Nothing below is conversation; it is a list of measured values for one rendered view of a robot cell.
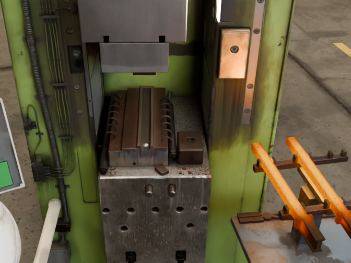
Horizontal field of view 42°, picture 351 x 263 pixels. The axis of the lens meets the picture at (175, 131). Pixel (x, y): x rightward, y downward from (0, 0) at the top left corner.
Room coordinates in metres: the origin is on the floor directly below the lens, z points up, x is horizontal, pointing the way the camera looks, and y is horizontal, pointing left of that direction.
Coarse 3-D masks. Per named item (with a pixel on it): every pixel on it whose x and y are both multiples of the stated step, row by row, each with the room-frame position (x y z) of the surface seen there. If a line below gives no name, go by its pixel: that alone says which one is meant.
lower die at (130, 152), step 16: (128, 96) 1.59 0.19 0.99; (160, 96) 1.59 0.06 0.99; (128, 112) 1.47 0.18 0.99; (112, 128) 1.37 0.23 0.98; (128, 128) 1.36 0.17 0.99; (160, 128) 1.36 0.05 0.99; (112, 144) 1.27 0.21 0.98; (128, 144) 1.26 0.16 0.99; (160, 144) 1.26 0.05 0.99; (112, 160) 1.24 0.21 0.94; (128, 160) 1.24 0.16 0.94; (144, 160) 1.24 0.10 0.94; (160, 160) 1.24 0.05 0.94
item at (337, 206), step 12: (288, 144) 1.23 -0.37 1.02; (300, 156) 1.15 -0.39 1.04; (312, 168) 1.09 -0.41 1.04; (312, 180) 1.05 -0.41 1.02; (324, 180) 1.04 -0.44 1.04; (324, 192) 0.98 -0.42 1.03; (336, 204) 0.93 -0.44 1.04; (336, 216) 0.90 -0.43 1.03; (348, 216) 0.88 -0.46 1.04; (348, 228) 0.86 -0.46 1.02
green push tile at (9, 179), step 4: (0, 164) 1.08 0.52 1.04; (4, 164) 1.08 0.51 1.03; (0, 168) 1.07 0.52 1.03; (4, 168) 1.08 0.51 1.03; (8, 168) 1.08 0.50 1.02; (0, 172) 1.07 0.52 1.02; (4, 172) 1.07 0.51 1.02; (8, 172) 1.07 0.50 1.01; (0, 176) 1.06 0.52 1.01; (4, 176) 1.06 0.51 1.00; (8, 176) 1.07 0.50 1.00; (0, 180) 1.05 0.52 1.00; (4, 180) 1.06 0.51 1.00; (8, 180) 1.06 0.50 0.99; (0, 184) 1.05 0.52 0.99; (4, 184) 1.05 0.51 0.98; (8, 184) 1.05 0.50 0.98; (12, 184) 1.06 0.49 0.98
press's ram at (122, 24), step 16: (80, 0) 1.23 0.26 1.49; (96, 0) 1.24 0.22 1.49; (112, 0) 1.24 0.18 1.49; (128, 0) 1.24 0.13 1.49; (144, 0) 1.24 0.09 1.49; (160, 0) 1.24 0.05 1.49; (176, 0) 1.25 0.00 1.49; (80, 16) 1.23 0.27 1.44; (96, 16) 1.24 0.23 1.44; (112, 16) 1.24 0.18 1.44; (128, 16) 1.24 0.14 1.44; (144, 16) 1.24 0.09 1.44; (160, 16) 1.24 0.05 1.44; (176, 16) 1.25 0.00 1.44; (96, 32) 1.24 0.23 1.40; (112, 32) 1.24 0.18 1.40; (128, 32) 1.24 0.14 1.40; (144, 32) 1.24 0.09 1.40; (160, 32) 1.24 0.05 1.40; (176, 32) 1.25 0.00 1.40
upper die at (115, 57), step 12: (108, 36) 1.29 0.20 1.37; (108, 48) 1.24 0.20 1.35; (120, 48) 1.24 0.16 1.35; (132, 48) 1.24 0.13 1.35; (144, 48) 1.24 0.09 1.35; (156, 48) 1.24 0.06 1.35; (168, 48) 1.25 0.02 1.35; (108, 60) 1.24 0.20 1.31; (120, 60) 1.24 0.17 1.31; (132, 60) 1.24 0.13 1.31; (144, 60) 1.24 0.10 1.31; (156, 60) 1.24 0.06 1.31; (168, 60) 1.25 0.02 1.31; (108, 72) 1.24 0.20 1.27; (120, 72) 1.24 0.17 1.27; (132, 72) 1.24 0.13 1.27; (144, 72) 1.24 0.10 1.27; (156, 72) 1.24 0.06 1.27
